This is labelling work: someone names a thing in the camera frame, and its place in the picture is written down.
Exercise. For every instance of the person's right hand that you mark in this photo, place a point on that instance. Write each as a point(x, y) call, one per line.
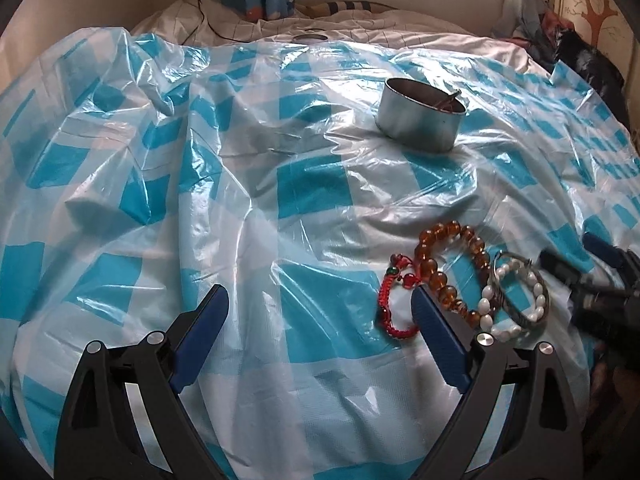
point(617, 382)

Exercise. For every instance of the black bag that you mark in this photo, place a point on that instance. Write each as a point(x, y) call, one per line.
point(590, 65)

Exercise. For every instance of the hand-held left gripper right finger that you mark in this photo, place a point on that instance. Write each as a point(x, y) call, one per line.
point(440, 340)

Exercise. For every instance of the brown tree wall sticker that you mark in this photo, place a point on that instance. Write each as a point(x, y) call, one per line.
point(597, 15)

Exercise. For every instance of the white bed quilt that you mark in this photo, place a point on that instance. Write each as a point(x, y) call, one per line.
point(425, 30)

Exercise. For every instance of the striped pillow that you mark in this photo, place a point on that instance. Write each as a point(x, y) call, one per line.
point(345, 6)

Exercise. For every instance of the blue white checkered plastic sheet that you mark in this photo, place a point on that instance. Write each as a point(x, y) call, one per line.
point(250, 210)

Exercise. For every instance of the grey woven bangle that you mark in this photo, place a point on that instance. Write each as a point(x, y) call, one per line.
point(542, 310)

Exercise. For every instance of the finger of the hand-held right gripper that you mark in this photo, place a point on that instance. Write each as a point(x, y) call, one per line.
point(557, 265)
point(600, 247)

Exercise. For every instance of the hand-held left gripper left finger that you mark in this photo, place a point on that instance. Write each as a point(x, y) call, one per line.
point(200, 340)

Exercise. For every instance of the round metal tin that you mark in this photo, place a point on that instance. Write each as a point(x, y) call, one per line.
point(415, 130)

